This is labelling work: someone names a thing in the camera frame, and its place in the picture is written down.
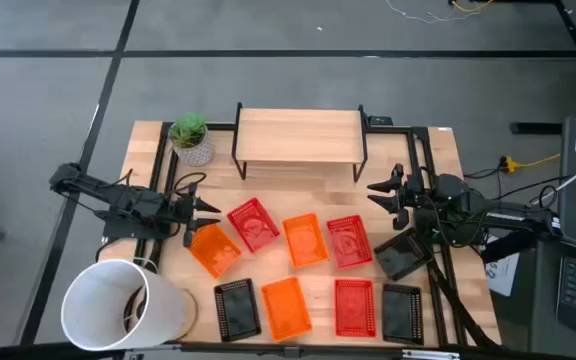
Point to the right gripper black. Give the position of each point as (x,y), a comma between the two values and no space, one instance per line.
(420,196)

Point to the wooden shelf black metal legs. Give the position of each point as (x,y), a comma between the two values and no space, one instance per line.
(298,135)

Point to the small black box device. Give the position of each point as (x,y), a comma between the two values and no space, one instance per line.
(380,120)

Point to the white paper sheet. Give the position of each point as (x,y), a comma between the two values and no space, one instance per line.
(503,274)

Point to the white lamp shade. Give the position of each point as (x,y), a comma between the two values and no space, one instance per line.
(103,305)

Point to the green succulent plant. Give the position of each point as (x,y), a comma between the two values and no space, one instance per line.
(188,129)

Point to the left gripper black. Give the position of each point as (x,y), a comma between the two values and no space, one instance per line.
(180,210)

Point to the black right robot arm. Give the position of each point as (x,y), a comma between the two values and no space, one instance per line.
(503,218)

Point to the orange plastic basket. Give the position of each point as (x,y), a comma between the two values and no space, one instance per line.
(305,240)
(214,250)
(286,308)

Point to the black desk foot bar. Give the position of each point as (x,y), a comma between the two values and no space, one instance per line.
(535,128)

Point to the white patterned plant pot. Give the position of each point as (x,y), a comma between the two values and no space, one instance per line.
(199,154)

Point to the black plastic basket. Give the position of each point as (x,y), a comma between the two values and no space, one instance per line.
(237,309)
(402,313)
(402,254)

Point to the round wooden lamp base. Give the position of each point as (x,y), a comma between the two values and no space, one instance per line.
(191,315)

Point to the black aluminium table frame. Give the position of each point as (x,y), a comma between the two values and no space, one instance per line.
(390,129)

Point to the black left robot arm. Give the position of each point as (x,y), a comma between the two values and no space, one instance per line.
(118,196)

